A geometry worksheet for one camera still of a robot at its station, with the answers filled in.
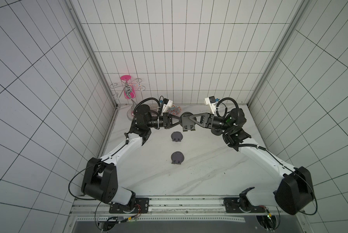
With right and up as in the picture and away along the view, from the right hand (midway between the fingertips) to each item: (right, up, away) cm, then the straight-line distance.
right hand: (190, 117), depth 64 cm
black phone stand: (-1, -3, 0) cm, 3 cm away
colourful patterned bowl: (-7, +5, +50) cm, 50 cm away
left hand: (-4, -3, +4) cm, 6 cm away
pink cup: (-37, +18, +27) cm, 49 cm away
